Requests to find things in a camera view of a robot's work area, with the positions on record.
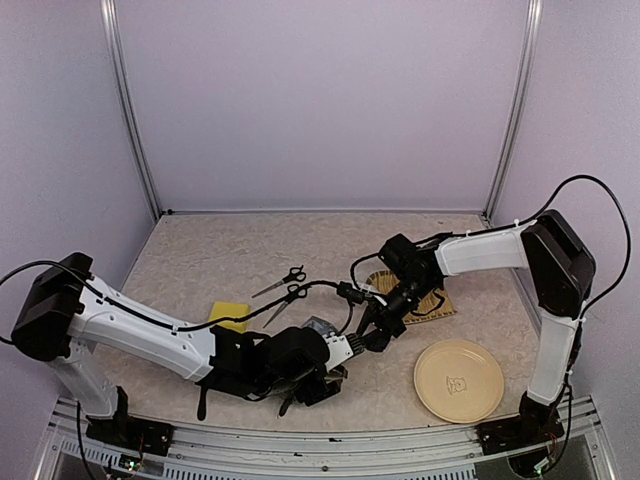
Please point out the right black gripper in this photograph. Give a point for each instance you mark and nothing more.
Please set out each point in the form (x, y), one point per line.
(388, 324)

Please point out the black handled scissors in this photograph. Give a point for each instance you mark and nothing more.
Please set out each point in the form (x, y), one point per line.
(295, 275)
(294, 292)

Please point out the black clipper guard attachment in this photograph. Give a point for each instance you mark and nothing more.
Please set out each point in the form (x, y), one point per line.
(356, 343)

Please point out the grey zip pouch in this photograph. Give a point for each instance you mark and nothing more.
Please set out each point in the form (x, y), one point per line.
(321, 326)

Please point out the black silver hair clipper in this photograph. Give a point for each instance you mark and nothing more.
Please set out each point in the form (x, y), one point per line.
(314, 388)

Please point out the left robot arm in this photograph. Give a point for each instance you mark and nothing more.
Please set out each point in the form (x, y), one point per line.
(67, 308)

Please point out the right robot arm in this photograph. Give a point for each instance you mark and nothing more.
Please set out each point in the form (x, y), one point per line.
(557, 271)

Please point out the woven bamboo tray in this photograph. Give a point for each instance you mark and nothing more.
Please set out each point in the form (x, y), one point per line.
(434, 306)

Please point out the yellow sponge block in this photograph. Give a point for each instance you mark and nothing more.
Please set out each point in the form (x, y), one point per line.
(226, 313)

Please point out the black plastic comb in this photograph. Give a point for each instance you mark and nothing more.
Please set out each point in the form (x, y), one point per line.
(201, 413)

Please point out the beige round plate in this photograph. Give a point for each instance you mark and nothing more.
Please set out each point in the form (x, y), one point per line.
(458, 381)

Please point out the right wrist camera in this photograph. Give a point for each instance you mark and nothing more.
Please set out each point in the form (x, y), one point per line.
(355, 295)

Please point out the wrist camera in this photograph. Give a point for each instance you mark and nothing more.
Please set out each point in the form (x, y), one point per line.
(339, 351)
(355, 295)

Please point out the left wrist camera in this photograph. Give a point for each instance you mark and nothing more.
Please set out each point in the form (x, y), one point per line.
(339, 351)

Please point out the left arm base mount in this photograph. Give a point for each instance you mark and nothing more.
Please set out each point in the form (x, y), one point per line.
(130, 432)

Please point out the front aluminium rail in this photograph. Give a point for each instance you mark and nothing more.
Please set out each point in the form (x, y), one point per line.
(343, 440)

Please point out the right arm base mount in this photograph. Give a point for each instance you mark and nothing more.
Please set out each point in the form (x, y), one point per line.
(533, 424)

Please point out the right aluminium frame post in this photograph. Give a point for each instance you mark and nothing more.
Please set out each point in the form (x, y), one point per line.
(517, 107)

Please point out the aluminium frame post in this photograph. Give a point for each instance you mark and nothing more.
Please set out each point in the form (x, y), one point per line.
(517, 107)
(116, 51)

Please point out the left aluminium frame post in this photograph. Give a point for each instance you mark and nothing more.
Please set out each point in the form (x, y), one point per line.
(116, 51)

